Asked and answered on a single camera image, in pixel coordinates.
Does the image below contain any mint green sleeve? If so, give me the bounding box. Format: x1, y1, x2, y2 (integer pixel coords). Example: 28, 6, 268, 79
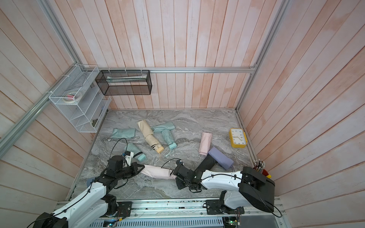
111, 128, 136, 139
151, 122, 175, 133

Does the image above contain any beige umbrella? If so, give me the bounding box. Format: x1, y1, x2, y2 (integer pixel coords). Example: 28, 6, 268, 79
145, 134, 164, 154

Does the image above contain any mint green umbrella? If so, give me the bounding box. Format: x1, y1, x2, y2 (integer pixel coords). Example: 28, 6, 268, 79
125, 143, 146, 162
161, 129, 177, 150

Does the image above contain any blue phone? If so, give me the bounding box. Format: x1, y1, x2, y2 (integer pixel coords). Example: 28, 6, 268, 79
86, 177, 95, 187

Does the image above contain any pink sleeve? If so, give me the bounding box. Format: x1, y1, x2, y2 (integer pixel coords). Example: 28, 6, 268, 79
140, 165, 169, 180

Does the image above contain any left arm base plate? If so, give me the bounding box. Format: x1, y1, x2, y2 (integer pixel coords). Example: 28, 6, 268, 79
104, 201, 132, 218

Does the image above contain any white wire shelf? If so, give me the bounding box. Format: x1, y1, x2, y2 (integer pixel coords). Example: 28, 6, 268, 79
49, 65, 111, 133

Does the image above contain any black umbrella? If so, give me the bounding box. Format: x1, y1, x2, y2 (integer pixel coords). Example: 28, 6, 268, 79
195, 154, 217, 172

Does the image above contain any lavender umbrella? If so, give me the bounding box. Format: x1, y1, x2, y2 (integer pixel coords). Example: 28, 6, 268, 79
208, 147, 234, 170

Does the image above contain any red pen holder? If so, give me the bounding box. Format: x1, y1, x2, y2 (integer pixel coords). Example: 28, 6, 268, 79
254, 159, 271, 179

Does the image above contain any tape roll on shelf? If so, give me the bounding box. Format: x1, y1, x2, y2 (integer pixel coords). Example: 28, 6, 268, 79
62, 91, 82, 104

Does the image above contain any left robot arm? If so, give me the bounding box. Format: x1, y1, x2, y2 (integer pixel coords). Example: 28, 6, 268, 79
28, 155, 145, 228

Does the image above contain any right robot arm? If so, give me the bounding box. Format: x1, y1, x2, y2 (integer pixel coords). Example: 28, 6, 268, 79
173, 156, 275, 214

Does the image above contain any yellow alarm clock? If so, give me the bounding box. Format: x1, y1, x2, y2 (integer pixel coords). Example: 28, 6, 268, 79
229, 128, 248, 148

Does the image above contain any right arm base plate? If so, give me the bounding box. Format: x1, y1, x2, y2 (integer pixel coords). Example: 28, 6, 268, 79
203, 199, 245, 215

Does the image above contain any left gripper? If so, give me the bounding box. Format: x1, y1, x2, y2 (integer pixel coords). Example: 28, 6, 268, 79
116, 162, 145, 181

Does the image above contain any pink umbrella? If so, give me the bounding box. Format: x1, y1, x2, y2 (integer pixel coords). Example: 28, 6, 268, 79
199, 132, 212, 155
166, 169, 176, 180

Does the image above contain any black mesh basket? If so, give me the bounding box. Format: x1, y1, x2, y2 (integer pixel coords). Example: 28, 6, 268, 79
96, 70, 153, 96

